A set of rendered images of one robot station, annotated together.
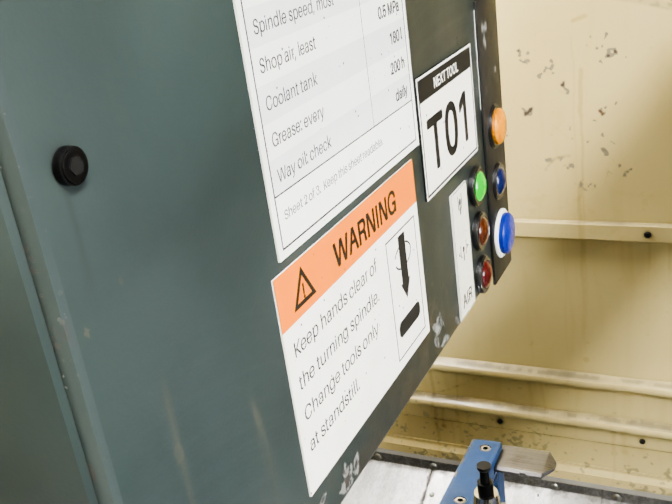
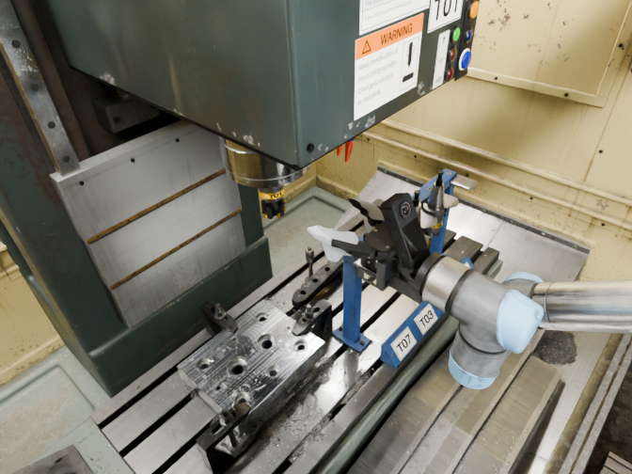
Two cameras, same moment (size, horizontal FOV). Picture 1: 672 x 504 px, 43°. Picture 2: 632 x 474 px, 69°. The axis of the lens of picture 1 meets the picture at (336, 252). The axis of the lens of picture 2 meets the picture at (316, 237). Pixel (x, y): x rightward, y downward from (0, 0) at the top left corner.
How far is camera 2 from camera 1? 28 cm
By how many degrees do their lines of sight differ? 21
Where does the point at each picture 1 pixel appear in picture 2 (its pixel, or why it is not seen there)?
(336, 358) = (373, 77)
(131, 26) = not seen: outside the picture
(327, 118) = not seen: outside the picture
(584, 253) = (531, 99)
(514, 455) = (460, 179)
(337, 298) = (378, 55)
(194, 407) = (323, 71)
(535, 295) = (501, 116)
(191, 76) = not seen: outside the picture
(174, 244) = (326, 16)
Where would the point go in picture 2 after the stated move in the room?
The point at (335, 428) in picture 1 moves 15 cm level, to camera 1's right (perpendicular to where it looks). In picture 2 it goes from (368, 102) to (481, 109)
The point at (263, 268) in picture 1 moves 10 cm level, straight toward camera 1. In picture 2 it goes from (354, 35) to (346, 63)
